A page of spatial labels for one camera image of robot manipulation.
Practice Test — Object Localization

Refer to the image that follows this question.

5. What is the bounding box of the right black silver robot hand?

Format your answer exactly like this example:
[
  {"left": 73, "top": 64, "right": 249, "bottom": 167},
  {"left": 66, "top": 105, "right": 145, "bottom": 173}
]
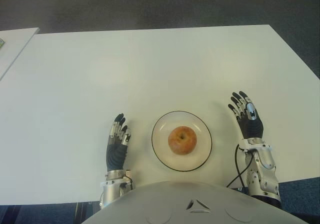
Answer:
[{"left": 227, "top": 90, "right": 265, "bottom": 141}]

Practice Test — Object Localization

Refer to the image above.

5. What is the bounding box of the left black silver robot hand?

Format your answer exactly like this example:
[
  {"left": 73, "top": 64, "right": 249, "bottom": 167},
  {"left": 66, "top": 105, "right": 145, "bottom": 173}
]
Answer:
[{"left": 106, "top": 112, "right": 132, "bottom": 172}]

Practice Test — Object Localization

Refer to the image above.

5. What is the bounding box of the red yellow apple with sticker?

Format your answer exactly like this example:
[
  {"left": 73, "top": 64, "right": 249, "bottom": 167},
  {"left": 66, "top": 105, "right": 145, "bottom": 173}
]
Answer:
[{"left": 167, "top": 125, "right": 198, "bottom": 156}]

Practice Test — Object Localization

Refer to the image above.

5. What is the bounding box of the white plate with black rim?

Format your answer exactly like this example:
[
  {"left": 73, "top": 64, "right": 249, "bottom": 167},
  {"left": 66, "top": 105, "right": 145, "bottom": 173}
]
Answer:
[{"left": 151, "top": 110, "right": 213, "bottom": 172}]

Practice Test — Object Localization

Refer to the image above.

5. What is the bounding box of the grey robot torso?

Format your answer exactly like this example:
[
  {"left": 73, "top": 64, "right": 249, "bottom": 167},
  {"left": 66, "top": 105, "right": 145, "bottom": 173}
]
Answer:
[{"left": 82, "top": 180, "right": 311, "bottom": 224}]

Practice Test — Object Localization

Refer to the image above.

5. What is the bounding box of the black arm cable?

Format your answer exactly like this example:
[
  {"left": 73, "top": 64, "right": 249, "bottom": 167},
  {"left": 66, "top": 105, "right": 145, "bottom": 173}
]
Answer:
[{"left": 226, "top": 143, "right": 254, "bottom": 189}]

